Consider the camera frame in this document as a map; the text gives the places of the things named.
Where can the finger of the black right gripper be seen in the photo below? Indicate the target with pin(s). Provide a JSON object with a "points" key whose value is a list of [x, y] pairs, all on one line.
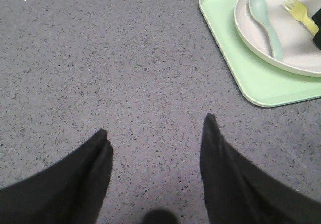
{"points": [[317, 19]]}

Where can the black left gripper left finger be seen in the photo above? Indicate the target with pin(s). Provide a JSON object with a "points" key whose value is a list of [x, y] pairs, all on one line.
{"points": [[70, 191]]}

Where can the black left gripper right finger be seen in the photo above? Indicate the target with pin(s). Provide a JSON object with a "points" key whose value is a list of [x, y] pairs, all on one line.
{"points": [[237, 191]]}

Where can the yellow plastic fork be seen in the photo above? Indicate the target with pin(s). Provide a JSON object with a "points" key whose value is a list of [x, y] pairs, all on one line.
{"points": [[300, 12]]}

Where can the light green spoon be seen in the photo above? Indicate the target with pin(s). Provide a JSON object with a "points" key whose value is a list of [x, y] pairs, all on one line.
{"points": [[259, 12]]}

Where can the light green tray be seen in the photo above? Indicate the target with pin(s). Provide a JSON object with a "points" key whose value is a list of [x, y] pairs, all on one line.
{"points": [[260, 82]]}

